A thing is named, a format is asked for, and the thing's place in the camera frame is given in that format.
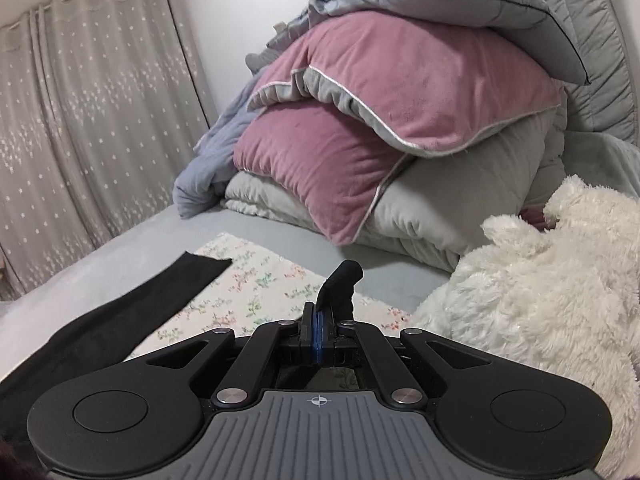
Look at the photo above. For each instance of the grey padded headboard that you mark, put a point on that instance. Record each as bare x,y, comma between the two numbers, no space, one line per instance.
605,50

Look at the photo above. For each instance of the grey star-patterned curtain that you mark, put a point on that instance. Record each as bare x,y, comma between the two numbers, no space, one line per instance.
90,110

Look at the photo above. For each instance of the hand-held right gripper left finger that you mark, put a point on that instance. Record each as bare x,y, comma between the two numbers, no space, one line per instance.
311,340

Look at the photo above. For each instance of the white plush toy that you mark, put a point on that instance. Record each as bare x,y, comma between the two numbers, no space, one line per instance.
540,300

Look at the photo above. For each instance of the grey fleece blanket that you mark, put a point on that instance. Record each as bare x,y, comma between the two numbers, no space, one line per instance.
605,160

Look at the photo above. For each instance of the blue blanket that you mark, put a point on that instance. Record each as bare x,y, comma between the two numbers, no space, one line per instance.
210,170

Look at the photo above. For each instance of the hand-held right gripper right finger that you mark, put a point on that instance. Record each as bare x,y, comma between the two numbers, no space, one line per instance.
326,342

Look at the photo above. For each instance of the black pants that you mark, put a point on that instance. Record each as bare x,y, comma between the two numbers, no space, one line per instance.
100,330

